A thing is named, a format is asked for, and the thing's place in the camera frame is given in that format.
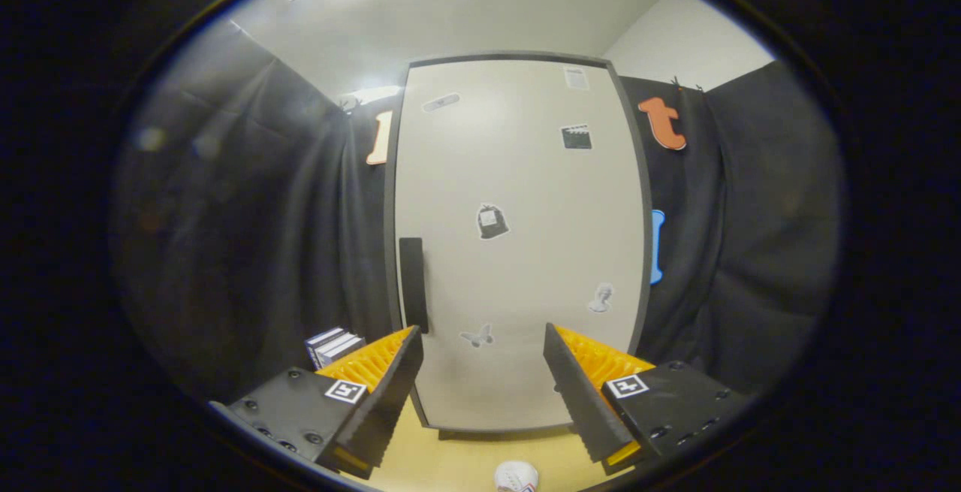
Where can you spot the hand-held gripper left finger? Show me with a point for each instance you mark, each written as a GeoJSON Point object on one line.
{"type": "Point", "coordinates": [390, 390]}

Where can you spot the dark book set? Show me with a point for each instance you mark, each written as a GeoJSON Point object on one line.
{"type": "Point", "coordinates": [334, 345]}

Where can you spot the grey shoe cabinet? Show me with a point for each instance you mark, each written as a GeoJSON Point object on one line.
{"type": "Point", "coordinates": [390, 199]}

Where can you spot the ceiling light panel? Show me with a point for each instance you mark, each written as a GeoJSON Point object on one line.
{"type": "Point", "coordinates": [373, 94]}

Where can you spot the white shoe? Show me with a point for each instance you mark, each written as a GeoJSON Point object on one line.
{"type": "Point", "coordinates": [515, 475]}

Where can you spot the white shoe cabinet door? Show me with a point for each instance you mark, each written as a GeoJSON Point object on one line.
{"type": "Point", "coordinates": [518, 176]}

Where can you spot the black backdrop cloth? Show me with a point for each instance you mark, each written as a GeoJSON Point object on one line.
{"type": "Point", "coordinates": [248, 214]}

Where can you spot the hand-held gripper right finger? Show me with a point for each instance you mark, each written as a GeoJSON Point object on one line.
{"type": "Point", "coordinates": [574, 390]}

